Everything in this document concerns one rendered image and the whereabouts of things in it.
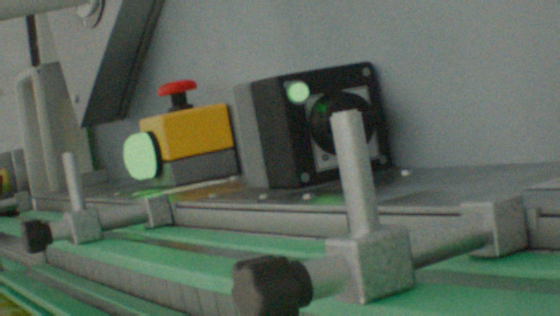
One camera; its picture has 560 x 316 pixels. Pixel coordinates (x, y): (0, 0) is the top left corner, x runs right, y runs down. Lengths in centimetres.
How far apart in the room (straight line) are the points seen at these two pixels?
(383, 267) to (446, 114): 32
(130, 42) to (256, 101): 46
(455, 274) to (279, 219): 25
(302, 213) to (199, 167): 39
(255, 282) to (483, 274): 10
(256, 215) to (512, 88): 19
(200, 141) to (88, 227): 23
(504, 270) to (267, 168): 39
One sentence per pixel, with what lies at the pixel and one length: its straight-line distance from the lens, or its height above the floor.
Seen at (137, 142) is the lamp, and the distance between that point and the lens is 103.
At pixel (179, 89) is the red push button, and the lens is 104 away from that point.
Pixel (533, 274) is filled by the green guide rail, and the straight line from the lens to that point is 41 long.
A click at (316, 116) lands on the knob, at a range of 75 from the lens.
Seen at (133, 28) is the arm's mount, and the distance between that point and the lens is 120.
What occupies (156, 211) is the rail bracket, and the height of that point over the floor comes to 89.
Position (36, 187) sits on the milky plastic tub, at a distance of 165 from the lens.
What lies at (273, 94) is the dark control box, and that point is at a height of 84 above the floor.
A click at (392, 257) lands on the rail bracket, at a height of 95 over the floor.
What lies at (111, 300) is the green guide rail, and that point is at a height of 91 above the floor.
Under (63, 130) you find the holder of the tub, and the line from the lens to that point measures 150.
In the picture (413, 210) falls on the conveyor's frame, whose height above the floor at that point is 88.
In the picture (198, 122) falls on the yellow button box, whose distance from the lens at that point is 103.
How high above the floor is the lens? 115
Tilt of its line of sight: 24 degrees down
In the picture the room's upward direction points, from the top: 102 degrees counter-clockwise
